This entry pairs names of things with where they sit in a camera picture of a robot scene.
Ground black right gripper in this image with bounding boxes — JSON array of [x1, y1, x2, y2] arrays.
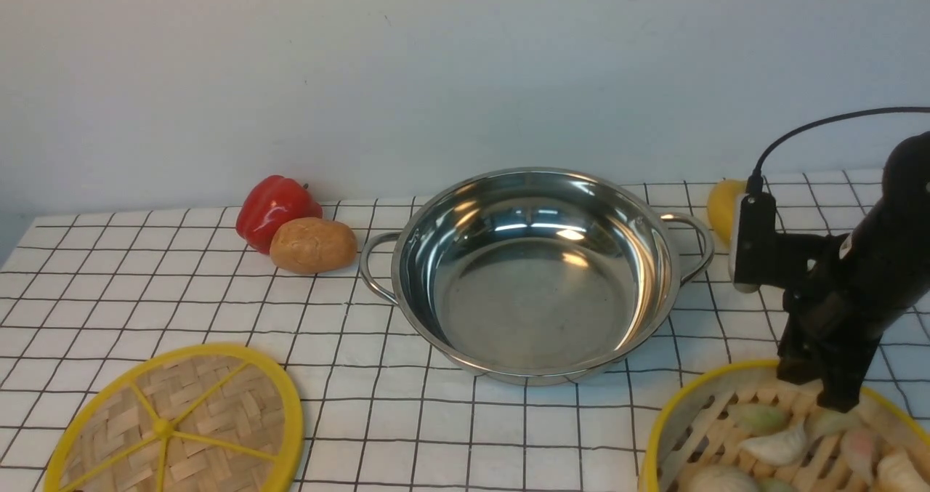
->
[[776, 233, 918, 414]]

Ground woven bamboo steamer lid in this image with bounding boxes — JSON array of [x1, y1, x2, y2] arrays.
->
[[43, 343, 304, 491]]

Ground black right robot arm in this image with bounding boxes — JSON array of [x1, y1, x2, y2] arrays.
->
[[777, 134, 929, 413]]

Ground stainless steel pot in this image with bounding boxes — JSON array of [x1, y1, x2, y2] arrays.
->
[[359, 167, 716, 386]]

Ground pink dumpling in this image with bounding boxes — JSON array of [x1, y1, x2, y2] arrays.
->
[[840, 428, 878, 485]]

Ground pale green dumpling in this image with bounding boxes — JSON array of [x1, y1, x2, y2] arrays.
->
[[727, 403, 790, 437]]

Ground white dumpling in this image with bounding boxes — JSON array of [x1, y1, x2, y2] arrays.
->
[[738, 422, 808, 467]]

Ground cream dumpling right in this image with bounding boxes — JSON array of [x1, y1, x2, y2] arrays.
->
[[875, 450, 929, 492]]

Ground white round bun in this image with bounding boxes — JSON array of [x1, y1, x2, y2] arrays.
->
[[684, 464, 761, 492]]

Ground yellow banana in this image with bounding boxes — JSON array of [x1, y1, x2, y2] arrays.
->
[[706, 180, 747, 248]]

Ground white black grid tablecloth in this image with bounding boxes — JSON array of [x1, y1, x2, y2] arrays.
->
[[0, 166, 930, 492]]

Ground brown potato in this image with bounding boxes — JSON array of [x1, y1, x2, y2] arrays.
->
[[270, 217, 358, 275]]

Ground red bell pepper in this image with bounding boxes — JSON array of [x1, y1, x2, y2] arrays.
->
[[235, 175, 323, 256]]

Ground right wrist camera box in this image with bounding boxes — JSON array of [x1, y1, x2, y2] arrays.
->
[[729, 192, 828, 294]]

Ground black right camera cable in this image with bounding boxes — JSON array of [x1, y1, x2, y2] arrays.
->
[[745, 106, 930, 195]]

